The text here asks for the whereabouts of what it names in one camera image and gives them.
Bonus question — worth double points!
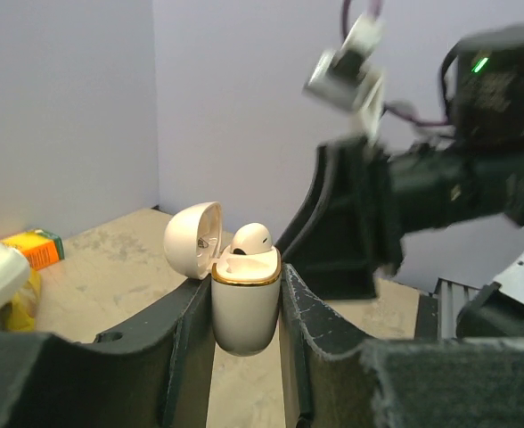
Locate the beige earbud case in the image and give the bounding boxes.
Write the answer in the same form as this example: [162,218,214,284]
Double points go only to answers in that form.
[163,202,282,357]

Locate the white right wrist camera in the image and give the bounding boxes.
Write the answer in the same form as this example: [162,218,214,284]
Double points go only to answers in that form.
[304,12,385,141]

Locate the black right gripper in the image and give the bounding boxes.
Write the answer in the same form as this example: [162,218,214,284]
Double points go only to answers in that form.
[277,137,524,300]

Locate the white stem earbud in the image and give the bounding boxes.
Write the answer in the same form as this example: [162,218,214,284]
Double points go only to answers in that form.
[230,223,273,255]

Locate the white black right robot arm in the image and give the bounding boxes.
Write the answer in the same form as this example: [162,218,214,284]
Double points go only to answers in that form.
[277,23,524,300]

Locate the yellow Lays chip bag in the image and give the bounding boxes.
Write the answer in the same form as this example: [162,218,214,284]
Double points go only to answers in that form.
[0,267,41,332]

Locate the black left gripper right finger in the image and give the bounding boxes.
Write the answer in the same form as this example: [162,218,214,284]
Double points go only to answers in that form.
[279,266,524,427]

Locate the aluminium frame rail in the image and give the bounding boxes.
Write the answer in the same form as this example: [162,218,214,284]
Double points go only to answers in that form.
[414,278,479,339]

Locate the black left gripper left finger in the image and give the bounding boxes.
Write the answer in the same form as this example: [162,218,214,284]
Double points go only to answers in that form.
[0,279,214,427]

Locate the orange juice carton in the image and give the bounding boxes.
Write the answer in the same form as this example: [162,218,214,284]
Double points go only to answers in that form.
[0,228,65,270]

